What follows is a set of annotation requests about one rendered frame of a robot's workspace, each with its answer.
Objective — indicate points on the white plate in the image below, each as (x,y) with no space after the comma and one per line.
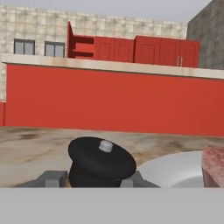
(175,170)

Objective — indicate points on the raw red steak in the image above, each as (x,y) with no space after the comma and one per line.
(213,166)

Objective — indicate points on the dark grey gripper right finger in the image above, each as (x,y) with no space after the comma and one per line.
(134,181)

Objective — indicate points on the red wall cupboards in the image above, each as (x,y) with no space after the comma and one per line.
(137,50)

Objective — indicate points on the grey framed window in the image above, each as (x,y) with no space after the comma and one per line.
(24,46)
(54,49)

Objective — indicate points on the red kitchen island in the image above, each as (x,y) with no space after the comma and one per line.
(116,99)

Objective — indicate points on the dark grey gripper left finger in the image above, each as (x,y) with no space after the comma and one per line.
(52,179)

